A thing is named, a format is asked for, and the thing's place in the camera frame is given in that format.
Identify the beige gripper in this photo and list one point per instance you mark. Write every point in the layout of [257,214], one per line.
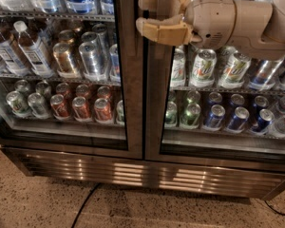
[210,20]

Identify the fridge glass door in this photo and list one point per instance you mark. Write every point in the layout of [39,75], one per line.
[110,26]
[260,146]

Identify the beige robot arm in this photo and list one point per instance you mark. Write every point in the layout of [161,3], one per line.
[254,28]

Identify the steel fridge base grille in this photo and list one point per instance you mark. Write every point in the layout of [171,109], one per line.
[190,178]

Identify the white green can centre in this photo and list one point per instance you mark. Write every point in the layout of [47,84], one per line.
[203,67]

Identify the white green can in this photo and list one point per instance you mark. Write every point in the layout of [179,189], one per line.
[233,73]
[203,67]

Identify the silver soda can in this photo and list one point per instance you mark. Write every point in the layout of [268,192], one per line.
[93,61]

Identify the white green can right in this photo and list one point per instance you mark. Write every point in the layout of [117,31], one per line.
[233,73]

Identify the gold soda can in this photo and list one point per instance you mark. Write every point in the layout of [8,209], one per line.
[66,61]

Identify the green can lower shelf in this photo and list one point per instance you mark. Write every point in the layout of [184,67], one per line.
[190,117]

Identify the red soda can right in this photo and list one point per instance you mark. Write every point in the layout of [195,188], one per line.
[102,110]

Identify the red soda can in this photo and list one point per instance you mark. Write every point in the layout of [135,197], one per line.
[81,109]
[60,107]
[102,110]

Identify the blue can lower left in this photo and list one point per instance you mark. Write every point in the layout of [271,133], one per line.
[214,118]

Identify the blue can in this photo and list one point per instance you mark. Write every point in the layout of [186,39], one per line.
[214,118]
[238,120]

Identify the red soda can middle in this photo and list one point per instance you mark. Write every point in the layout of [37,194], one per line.
[81,109]

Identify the blue can lower right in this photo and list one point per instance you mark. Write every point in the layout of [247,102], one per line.
[238,120]

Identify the brown tea bottle right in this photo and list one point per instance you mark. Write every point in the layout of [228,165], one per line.
[35,50]

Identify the brown tea bottle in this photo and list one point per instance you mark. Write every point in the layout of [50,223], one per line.
[16,61]
[35,50]

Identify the red soda can left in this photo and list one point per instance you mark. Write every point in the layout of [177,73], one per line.
[60,107]

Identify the brown tea bottle left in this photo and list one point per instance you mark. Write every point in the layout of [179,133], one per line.
[16,61]

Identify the green silver can left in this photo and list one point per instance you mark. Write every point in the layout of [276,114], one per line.
[18,104]

